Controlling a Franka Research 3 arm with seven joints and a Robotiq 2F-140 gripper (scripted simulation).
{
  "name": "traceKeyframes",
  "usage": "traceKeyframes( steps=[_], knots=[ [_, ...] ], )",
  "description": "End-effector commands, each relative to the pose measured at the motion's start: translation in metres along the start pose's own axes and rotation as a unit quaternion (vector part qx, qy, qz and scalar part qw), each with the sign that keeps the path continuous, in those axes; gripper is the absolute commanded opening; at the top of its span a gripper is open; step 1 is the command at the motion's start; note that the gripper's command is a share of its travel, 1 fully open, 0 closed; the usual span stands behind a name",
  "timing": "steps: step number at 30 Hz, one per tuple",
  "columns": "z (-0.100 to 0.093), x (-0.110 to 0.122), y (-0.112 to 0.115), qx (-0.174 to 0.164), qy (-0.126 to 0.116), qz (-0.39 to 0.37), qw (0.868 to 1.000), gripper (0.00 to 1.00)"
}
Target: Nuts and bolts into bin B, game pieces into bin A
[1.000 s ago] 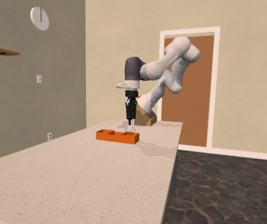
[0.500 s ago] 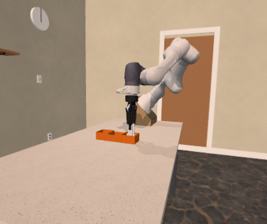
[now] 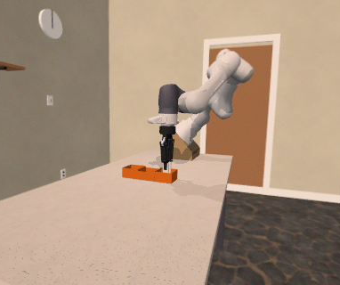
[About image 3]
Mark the orange three-compartment bin rack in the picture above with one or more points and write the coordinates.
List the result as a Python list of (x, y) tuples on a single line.
[(149, 174)]

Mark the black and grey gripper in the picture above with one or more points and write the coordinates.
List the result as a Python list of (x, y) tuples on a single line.
[(167, 146)]

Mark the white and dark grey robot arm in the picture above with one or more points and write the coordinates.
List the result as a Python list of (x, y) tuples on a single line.
[(173, 99)]

